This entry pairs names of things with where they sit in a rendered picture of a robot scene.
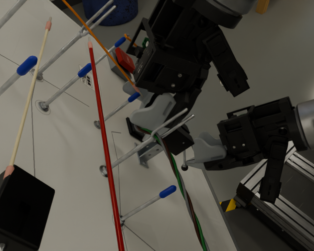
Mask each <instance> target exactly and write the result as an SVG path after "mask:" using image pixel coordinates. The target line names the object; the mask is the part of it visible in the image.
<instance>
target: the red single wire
mask: <svg viewBox="0 0 314 251"><path fill-rule="evenodd" d="M88 40H89V42H88V48H89V53H90V59H91V66H92V73H93V80H94V87H95V93H96V100H97V107H98V114H99V121H100V127H101V134H102V141H103V148H104V155H105V161H106V168H107V174H108V181H109V188H110V195H111V202H112V208H113V215H114V222H115V229H116V236H117V242H118V249H119V251H125V248H124V241H123V235H122V229H121V223H120V216H119V210H118V204H117V197H116V191H115V185H114V179H113V173H112V167H111V160H110V154H109V148H108V141H107V135H106V129H105V123H104V116H103V110H102V104H101V97H100V91H99V85H98V79H97V72H96V66H95V60H94V53H93V45H92V42H91V40H90V37H88Z"/></svg>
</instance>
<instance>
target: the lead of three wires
mask: <svg viewBox="0 0 314 251"><path fill-rule="evenodd" d="M134 127H135V129H136V130H137V131H138V132H143V133H146V134H149V135H151V133H152V131H153V130H149V129H147V128H141V127H139V126H137V125H135V124H134ZM158 136H159V134H158V133H157V132H156V133H155V134H154V137H155V138H156V139H157V138H158Z"/></svg>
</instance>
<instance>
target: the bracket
mask: <svg viewBox="0 0 314 251"><path fill-rule="evenodd" d="M155 141H156V140H155ZM134 144H135V147H136V146H138V144H137V143H134ZM147 146H148V147H147ZM162 151H163V148H162V146H160V145H159V144H157V141H156V142H154V141H153V142H151V143H149V144H148V145H146V146H145V147H143V148H142V149H140V150H139V151H138V152H137V156H138V160H139V164H140V165H142V166H144V167H146V168H149V166H148V163H147V161H148V160H150V159H151V158H153V157H154V156H156V155H157V154H159V153H160V152H162Z"/></svg>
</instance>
